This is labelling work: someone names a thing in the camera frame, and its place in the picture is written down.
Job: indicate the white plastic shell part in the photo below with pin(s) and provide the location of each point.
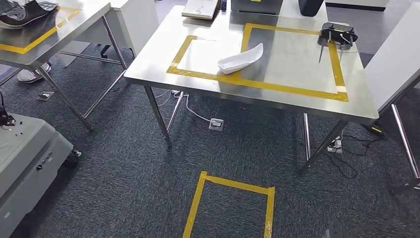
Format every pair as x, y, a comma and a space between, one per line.
239, 60

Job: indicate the grey mobile robot base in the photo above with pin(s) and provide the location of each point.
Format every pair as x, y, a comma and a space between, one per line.
26, 164

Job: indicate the stainless steel workbench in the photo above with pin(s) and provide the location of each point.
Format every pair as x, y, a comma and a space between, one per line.
295, 65

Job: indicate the black moulded part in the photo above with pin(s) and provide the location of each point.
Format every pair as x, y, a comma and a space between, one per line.
29, 14

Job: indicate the white floor socket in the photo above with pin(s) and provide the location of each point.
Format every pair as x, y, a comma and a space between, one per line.
216, 124

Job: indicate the yellow floor tape square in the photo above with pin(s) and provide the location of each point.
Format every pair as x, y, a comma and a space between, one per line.
236, 184

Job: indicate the open cardboard box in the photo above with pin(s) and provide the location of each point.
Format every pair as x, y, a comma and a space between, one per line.
200, 8

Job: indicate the small dark blue box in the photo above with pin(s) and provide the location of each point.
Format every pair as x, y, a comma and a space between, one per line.
224, 5

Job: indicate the white cabinet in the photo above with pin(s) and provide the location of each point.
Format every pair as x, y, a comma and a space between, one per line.
141, 26

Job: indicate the grey metal case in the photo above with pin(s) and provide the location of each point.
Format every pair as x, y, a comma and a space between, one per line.
256, 8

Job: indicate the white power strip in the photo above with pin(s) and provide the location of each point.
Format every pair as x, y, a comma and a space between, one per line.
334, 146

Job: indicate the black bag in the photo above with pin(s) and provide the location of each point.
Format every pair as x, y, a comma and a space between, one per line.
310, 6

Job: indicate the stainless steel table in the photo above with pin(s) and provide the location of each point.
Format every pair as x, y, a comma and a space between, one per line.
82, 26

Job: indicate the black yellow tool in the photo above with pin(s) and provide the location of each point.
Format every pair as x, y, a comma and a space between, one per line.
375, 128

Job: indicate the grey floor plate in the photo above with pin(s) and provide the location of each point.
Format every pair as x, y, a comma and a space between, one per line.
45, 96

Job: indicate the round steel base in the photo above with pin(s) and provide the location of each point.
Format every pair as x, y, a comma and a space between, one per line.
32, 75

